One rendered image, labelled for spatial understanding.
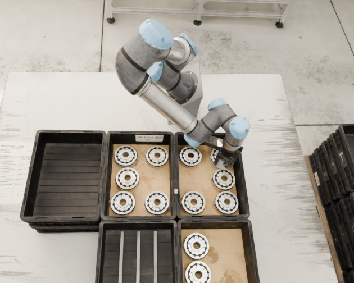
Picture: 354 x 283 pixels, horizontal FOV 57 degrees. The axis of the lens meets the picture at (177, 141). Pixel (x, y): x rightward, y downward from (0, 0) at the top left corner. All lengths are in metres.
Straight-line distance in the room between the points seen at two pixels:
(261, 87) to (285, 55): 1.33
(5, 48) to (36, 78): 1.28
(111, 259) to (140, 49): 0.81
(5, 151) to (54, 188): 0.40
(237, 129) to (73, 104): 0.99
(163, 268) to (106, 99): 0.95
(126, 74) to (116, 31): 2.10
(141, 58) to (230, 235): 0.81
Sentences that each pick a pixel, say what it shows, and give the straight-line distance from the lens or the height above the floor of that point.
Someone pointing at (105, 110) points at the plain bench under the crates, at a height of 0.70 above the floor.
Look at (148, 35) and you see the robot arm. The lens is 1.10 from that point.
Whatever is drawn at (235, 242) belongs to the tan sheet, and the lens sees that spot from 1.44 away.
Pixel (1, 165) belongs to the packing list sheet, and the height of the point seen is 0.70.
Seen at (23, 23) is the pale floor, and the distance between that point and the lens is 3.43.
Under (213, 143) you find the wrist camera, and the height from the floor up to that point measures 1.00.
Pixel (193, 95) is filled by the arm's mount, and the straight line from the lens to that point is 1.61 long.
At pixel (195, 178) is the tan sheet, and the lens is 1.49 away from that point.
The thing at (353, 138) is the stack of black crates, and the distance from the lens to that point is 2.37.
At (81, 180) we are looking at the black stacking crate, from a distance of 1.50.
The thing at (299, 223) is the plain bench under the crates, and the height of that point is 0.70.
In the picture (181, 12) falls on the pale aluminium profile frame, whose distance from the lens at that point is 3.24.
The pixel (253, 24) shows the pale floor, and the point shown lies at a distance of 3.51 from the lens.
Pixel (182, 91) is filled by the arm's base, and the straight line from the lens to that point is 1.61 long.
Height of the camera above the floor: 2.20
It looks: 61 degrees down
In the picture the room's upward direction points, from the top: 11 degrees clockwise
